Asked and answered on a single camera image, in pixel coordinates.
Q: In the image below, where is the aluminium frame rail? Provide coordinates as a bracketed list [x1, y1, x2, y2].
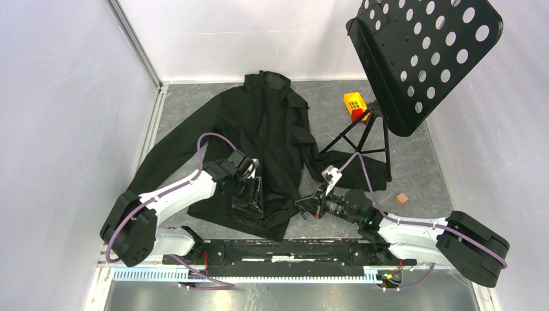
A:
[97, 239, 486, 270]

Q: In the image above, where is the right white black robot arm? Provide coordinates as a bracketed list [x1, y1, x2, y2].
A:
[295, 189, 510, 288]

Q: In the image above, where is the small brown wooden block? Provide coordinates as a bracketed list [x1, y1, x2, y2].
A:
[395, 192, 409, 205]

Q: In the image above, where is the yellow and red toy block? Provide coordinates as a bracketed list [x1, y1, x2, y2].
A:
[343, 92, 368, 122]

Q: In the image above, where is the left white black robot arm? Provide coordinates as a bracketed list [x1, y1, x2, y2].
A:
[100, 150, 263, 267]

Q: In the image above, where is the black zip jacket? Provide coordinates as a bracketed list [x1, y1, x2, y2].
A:
[128, 71, 387, 240]

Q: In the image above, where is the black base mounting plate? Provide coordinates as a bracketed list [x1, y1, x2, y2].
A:
[183, 238, 417, 277]

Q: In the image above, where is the white slotted cable duct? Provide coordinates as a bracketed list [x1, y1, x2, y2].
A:
[112, 268, 396, 285]

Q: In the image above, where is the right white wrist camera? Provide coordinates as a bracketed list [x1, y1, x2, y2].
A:
[322, 165, 342, 195]

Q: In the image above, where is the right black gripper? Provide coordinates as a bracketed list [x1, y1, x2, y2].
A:
[296, 182, 361, 225]

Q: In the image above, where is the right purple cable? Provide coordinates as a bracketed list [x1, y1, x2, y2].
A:
[337, 152, 509, 292]

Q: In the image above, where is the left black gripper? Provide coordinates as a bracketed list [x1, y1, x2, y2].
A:
[229, 174, 263, 213]

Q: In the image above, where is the black perforated music stand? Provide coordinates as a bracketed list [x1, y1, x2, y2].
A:
[318, 0, 504, 182]

